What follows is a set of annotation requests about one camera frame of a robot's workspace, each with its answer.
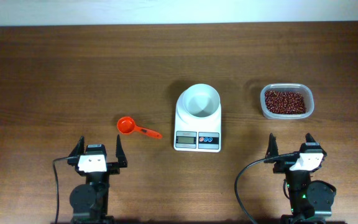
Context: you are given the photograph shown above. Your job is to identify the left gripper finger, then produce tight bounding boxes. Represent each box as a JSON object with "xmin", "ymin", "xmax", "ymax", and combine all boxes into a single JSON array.
[
  {"xmin": 69, "ymin": 136, "xmax": 85, "ymax": 157},
  {"xmin": 116, "ymin": 134, "xmax": 127, "ymax": 167}
]

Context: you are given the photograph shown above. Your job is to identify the orange measuring scoop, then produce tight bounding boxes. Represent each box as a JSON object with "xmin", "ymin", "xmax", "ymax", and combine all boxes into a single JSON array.
[{"xmin": 117, "ymin": 116, "xmax": 163, "ymax": 139}]

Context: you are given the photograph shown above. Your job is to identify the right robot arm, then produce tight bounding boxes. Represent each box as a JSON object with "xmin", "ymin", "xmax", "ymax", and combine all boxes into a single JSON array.
[{"xmin": 265, "ymin": 133, "xmax": 336, "ymax": 224}]

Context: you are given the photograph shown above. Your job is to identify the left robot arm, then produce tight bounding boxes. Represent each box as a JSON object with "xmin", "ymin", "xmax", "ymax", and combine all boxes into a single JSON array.
[{"xmin": 68, "ymin": 136, "xmax": 127, "ymax": 223}]

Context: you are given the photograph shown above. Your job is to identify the white digital kitchen scale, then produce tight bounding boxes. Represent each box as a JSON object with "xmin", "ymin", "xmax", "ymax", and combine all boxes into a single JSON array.
[{"xmin": 173, "ymin": 96, "xmax": 222, "ymax": 152}]

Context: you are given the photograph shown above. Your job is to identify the red beans in container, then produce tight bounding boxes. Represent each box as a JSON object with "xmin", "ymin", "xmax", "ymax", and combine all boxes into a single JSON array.
[{"xmin": 264, "ymin": 90, "xmax": 306, "ymax": 114}]

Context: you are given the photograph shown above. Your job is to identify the clear plastic container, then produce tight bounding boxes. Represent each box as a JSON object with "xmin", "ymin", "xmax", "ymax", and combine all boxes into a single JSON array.
[{"xmin": 260, "ymin": 83, "xmax": 314, "ymax": 119}]

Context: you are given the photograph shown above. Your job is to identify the white round bowl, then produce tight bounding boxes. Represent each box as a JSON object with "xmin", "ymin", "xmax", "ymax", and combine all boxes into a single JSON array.
[{"xmin": 182, "ymin": 83, "xmax": 221, "ymax": 118}]

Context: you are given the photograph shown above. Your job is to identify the right black cable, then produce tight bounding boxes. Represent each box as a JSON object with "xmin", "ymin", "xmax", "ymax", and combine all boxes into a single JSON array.
[{"xmin": 234, "ymin": 151, "xmax": 300, "ymax": 224}]

